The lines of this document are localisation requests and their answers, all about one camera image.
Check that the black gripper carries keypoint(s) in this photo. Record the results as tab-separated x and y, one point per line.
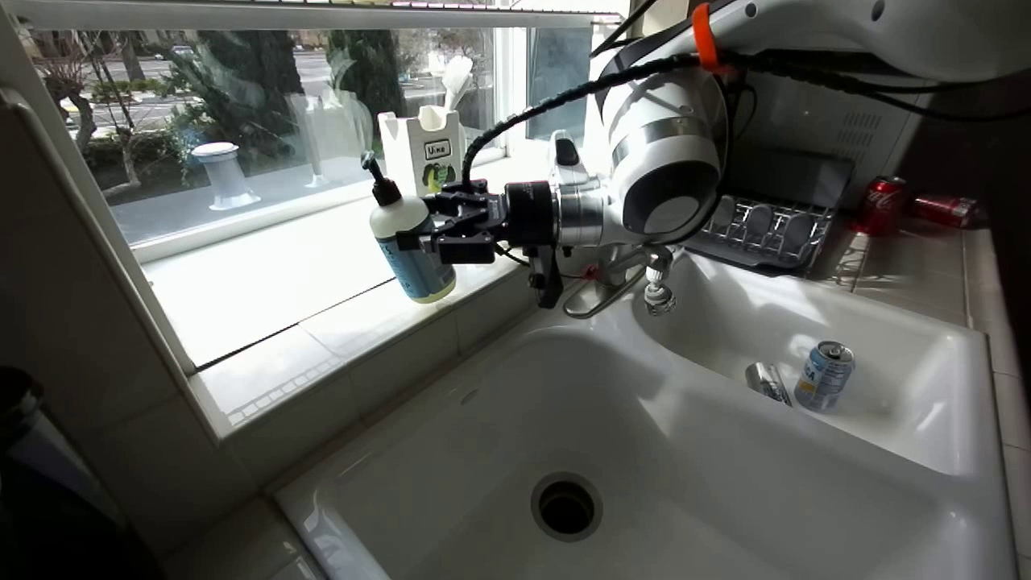
529	216

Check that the blue label soap dispenser bottle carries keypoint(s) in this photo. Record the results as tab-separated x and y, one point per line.
415	269

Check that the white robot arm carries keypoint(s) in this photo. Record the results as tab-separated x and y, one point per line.
666	148

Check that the white carton brush holder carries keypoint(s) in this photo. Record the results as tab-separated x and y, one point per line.
430	146

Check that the white dish brush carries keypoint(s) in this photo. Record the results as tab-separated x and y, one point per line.
453	83

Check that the chrome sink faucet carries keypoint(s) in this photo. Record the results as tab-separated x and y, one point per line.
647	280

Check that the white double basin sink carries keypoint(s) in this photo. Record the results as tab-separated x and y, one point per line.
666	430

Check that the large basin drain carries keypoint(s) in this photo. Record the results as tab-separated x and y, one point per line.
567	507

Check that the metal dish rack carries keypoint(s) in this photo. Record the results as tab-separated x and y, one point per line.
768	231

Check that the blue drink can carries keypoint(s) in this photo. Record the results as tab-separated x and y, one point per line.
826	375

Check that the red round object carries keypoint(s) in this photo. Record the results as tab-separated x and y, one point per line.
885	205

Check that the red drink can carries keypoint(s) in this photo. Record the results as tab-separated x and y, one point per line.
946	211

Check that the white outdoor pedestal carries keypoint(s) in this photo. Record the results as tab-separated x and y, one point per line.
226	173

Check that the white window frame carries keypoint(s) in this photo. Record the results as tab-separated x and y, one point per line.
270	14

